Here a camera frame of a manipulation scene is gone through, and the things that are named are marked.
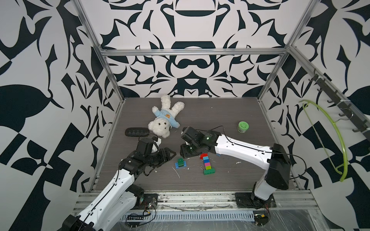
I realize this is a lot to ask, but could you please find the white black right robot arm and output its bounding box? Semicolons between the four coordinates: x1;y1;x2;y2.
180;127;291;204

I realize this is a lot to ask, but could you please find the black remote control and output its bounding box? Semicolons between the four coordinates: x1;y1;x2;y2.
125;127;150;137

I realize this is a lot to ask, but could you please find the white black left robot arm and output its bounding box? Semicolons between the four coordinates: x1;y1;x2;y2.
61;137;176;231

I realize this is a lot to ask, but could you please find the long blue lego brick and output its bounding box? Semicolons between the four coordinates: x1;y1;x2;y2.
175;161;187;169

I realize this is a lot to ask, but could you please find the light green tall lego brick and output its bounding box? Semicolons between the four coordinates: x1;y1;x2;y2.
177;158;185;167

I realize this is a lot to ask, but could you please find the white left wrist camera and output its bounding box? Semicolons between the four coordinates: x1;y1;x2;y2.
151;136;161;153

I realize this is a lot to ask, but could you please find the red lego brick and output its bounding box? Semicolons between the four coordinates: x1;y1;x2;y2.
199;154;208;160

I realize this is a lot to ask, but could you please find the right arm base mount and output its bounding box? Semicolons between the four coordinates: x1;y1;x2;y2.
235;182;276;209

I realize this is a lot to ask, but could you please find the black wall hook rack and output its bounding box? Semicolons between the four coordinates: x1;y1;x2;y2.
310;69;370;141

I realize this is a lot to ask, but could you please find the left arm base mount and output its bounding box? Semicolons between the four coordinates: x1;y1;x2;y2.
126;185;159;209

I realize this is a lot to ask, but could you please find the white teddy bear blue shirt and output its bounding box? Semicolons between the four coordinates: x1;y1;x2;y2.
148;95;185;139

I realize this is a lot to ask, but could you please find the green long lego plate brick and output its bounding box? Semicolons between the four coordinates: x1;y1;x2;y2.
203;168;215;175

